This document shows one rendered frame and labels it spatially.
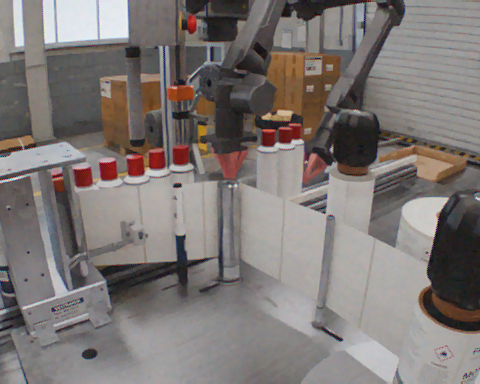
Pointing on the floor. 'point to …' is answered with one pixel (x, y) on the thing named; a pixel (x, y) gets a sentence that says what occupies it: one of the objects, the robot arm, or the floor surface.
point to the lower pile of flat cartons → (9, 146)
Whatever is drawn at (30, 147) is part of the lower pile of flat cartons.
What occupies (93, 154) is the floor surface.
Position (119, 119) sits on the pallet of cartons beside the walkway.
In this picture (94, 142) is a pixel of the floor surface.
